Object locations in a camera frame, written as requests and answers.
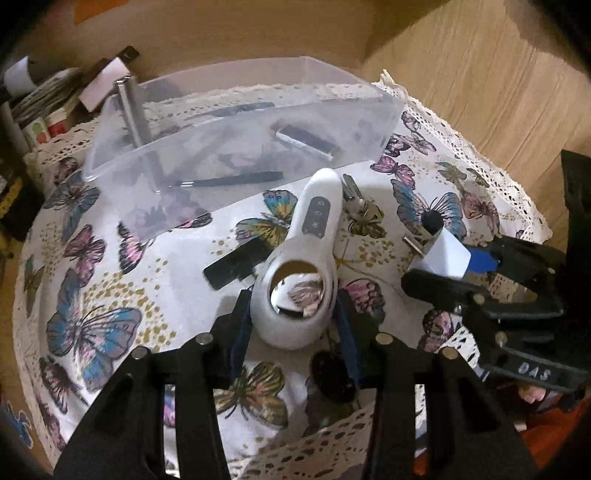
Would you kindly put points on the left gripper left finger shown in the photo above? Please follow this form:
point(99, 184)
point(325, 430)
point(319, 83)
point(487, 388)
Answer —
point(241, 324)

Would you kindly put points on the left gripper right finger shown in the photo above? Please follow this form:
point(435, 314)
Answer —
point(344, 310)

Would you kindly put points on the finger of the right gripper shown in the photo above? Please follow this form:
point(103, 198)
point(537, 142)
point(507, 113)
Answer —
point(485, 258)
point(450, 295)

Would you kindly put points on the white cube adapter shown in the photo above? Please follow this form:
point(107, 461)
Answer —
point(445, 255)

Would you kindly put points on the black gold rectangular lighter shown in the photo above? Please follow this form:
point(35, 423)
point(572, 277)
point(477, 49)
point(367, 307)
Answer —
point(307, 141)

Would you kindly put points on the silver metal flashlight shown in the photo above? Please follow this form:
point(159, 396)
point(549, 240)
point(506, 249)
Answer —
point(129, 96)

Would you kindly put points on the black flat rectangular stick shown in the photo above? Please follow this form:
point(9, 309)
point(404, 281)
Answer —
point(238, 264)

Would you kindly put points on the black round small object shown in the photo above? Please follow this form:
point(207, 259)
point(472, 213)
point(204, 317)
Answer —
point(330, 375)

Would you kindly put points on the black pen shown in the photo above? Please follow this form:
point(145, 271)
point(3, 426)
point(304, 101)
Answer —
point(247, 178)

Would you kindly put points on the butterfly print lace cloth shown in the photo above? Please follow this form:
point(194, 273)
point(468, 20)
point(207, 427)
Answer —
point(88, 291)

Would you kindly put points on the clear plastic storage box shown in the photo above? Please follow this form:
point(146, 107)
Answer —
point(219, 120)

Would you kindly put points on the dark wine bottle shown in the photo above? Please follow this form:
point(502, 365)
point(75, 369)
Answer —
point(21, 201)

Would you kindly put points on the blue cartoon sticker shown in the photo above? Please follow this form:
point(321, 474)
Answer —
point(19, 422)

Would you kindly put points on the small white box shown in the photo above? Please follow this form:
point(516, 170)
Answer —
point(100, 87)

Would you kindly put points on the stack of papers and magazines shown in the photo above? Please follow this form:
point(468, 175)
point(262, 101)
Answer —
point(39, 102)

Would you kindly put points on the orange sticky paper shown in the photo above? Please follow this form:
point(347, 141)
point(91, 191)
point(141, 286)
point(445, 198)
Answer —
point(87, 9)

